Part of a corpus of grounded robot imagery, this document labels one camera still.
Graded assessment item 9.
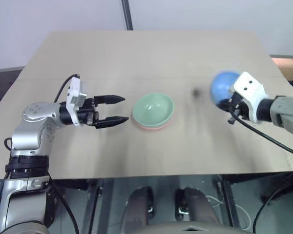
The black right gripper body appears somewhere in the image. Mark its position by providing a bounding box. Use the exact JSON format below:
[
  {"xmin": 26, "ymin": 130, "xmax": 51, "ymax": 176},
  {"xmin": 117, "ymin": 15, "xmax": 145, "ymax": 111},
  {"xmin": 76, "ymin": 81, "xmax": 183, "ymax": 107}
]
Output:
[{"xmin": 228, "ymin": 91, "xmax": 248, "ymax": 120}]

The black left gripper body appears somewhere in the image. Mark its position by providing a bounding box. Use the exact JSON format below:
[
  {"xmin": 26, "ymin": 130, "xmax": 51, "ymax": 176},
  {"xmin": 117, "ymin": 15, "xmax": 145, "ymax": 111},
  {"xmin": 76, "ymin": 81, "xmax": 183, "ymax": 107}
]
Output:
[{"xmin": 76, "ymin": 96, "xmax": 100, "ymax": 129}]

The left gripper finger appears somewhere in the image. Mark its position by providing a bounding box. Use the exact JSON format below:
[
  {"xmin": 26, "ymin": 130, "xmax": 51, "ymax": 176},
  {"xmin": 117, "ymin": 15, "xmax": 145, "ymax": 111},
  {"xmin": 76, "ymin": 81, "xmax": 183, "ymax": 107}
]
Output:
[
  {"xmin": 93, "ymin": 94, "xmax": 126, "ymax": 106},
  {"xmin": 92, "ymin": 116, "xmax": 130, "ymax": 129}
]

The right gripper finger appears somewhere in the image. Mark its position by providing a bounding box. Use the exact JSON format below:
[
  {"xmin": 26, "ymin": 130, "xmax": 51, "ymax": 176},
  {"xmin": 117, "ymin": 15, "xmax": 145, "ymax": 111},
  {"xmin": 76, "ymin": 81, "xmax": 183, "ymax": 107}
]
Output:
[{"xmin": 215, "ymin": 98, "xmax": 233, "ymax": 111}]

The blue bowl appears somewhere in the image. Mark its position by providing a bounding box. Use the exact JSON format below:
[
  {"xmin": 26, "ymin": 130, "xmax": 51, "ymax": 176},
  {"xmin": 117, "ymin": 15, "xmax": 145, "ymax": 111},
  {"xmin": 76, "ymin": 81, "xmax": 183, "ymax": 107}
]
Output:
[{"xmin": 209, "ymin": 70, "xmax": 242, "ymax": 107}]

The green bowl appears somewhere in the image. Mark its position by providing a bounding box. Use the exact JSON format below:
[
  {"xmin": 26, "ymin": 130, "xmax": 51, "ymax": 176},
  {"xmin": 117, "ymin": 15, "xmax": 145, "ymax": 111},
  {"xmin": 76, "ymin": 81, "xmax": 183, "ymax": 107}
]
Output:
[{"xmin": 132, "ymin": 92, "xmax": 175, "ymax": 128}]

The pink plate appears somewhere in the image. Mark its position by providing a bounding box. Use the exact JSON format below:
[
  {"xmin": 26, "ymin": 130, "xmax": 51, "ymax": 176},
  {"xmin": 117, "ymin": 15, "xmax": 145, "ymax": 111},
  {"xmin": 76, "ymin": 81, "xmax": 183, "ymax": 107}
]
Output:
[{"xmin": 132, "ymin": 114, "xmax": 173, "ymax": 133}]

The brown cardboard box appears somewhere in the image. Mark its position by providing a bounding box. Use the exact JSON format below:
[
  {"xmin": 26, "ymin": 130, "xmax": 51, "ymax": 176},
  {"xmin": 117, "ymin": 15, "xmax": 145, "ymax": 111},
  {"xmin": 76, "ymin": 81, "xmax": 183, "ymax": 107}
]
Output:
[{"xmin": 271, "ymin": 57, "xmax": 293, "ymax": 81}]

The dark vertical pole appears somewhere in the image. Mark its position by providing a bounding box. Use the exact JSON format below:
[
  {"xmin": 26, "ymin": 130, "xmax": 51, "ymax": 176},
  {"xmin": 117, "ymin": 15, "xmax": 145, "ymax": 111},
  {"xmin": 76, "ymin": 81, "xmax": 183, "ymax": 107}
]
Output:
[{"xmin": 120, "ymin": 0, "xmax": 134, "ymax": 31}]

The grey metal table leg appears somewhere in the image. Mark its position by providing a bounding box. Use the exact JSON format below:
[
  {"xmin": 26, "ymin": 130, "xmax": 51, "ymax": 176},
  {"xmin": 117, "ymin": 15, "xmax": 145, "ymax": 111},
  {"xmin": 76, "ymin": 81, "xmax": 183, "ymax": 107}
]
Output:
[{"xmin": 84, "ymin": 179, "xmax": 106, "ymax": 234}]

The dark rounded shape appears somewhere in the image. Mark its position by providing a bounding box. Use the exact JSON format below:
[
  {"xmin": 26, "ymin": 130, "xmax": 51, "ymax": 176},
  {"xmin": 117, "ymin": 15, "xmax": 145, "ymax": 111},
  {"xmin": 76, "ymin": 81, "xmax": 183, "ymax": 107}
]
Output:
[
  {"xmin": 123, "ymin": 186, "xmax": 155, "ymax": 234},
  {"xmin": 176, "ymin": 186, "xmax": 221, "ymax": 226}
]

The black table leg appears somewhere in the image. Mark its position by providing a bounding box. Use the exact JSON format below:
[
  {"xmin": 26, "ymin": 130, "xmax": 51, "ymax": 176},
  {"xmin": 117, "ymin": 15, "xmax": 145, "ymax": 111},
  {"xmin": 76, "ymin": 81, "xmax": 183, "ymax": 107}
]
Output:
[{"xmin": 218, "ymin": 174, "xmax": 241, "ymax": 228}]

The grey robot torso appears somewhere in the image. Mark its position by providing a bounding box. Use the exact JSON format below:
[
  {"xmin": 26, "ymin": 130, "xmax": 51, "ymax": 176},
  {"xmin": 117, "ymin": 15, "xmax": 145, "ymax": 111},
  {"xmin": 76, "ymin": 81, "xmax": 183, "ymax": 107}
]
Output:
[{"xmin": 126, "ymin": 220, "xmax": 256, "ymax": 234}]

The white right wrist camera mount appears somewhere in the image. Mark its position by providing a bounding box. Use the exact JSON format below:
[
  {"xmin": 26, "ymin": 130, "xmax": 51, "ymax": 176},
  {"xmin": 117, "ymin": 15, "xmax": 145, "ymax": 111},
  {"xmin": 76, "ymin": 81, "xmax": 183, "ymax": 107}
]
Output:
[{"xmin": 233, "ymin": 71, "xmax": 270, "ymax": 124}]

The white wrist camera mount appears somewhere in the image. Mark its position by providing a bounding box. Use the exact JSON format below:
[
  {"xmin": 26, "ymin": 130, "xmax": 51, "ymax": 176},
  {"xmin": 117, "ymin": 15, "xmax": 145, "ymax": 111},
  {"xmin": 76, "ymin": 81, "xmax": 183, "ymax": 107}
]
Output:
[
  {"xmin": 65, "ymin": 77, "xmax": 89, "ymax": 128},
  {"xmin": 233, "ymin": 71, "xmax": 270, "ymax": 124}
]

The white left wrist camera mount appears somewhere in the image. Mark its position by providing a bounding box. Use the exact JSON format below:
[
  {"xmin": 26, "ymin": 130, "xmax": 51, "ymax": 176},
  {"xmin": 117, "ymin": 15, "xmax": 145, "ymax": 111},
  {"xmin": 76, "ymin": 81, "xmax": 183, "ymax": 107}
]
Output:
[{"xmin": 65, "ymin": 77, "xmax": 89, "ymax": 128}]

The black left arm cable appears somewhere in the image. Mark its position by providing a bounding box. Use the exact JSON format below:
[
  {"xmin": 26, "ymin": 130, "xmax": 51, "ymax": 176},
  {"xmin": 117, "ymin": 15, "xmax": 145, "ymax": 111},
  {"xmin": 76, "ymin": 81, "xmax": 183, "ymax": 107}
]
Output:
[{"xmin": 53, "ymin": 74, "xmax": 80, "ymax": 103}]

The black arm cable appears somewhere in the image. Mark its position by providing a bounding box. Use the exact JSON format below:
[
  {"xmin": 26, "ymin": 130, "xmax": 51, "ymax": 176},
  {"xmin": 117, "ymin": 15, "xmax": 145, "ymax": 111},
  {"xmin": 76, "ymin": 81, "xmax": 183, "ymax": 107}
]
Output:
[
  {"xmin": 53, "ymin": 74, "xmax": 80, "ymax": 103},
  {"xmin": 228, "ymin": 109, "xmax": 293, "ymax": 234}
]

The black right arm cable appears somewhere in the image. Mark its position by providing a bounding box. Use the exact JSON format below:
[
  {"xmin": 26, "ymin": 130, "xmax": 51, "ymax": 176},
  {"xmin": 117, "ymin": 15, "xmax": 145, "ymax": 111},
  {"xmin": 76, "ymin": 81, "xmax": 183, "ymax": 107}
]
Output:
[{"xmin": 228, "ymin": 109, "xmax": 293, "ymax": 234}]

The black cable at shoulder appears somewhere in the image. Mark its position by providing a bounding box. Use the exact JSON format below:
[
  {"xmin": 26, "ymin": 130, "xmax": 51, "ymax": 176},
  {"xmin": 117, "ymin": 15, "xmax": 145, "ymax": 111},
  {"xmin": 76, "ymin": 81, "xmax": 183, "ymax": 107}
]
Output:
[{"xmin": 46, "ymin": 170, "xmax": 80, "ymax": 234}]

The thin white cable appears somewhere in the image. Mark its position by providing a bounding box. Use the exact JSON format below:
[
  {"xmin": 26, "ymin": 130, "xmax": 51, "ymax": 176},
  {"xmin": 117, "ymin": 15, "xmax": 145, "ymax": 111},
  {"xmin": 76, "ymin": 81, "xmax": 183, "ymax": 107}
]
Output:
[{"xmin": 207, "ymin": 195, "xmax": 252, "ymax": 230}]

